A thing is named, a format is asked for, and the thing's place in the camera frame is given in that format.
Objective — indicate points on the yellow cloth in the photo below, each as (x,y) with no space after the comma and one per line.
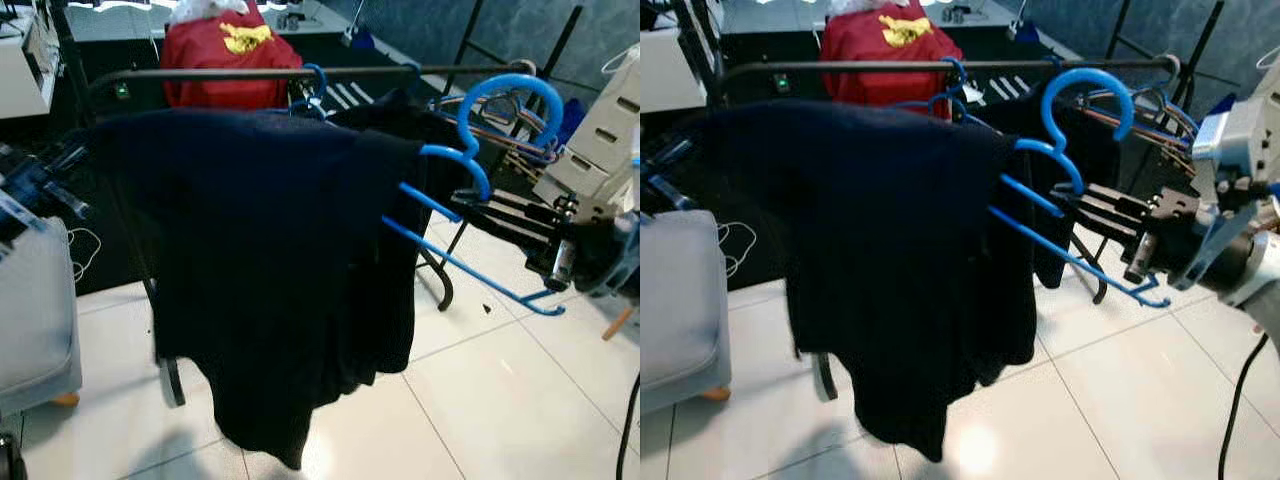
(905,30)
(245,38)

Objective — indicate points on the grey power strip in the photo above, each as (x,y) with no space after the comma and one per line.
(955,12)
(288,18)

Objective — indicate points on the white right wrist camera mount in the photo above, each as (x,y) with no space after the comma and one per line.
(1240,130)
(600,130)

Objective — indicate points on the blue plastic clothes hanger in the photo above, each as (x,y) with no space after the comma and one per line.
(510,80)
(1090,75)
(320,75)
(962,72)

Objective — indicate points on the dark navy long garment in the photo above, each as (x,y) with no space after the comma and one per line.
(250,250)
(880,250)

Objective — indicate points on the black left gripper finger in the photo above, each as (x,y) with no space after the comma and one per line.
(668,190)
(60,158)
(65,197)
(675,152)

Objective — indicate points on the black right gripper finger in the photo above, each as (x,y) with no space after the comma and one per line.
(1105,225)
(515,200)
(510,228)
(1118,195)

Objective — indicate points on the blue base stand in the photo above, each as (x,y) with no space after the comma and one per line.
(1022,33)
(358,40)

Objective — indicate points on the grey cushioned ottoman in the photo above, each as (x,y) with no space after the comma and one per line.
(680,310)
(35,320)

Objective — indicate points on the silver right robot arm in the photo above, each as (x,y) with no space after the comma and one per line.
(1260,270)

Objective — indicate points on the black metal clothes rack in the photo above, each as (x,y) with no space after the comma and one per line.
(200,72)
(800,67)

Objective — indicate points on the white desk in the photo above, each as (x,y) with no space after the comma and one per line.
(20,80)
(670,80)

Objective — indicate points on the bunch of spare hangers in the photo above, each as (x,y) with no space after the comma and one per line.
(1160,115)
(505,135)

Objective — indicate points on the white plastic bag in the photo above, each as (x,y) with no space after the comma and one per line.
(205,10)
(865,6)

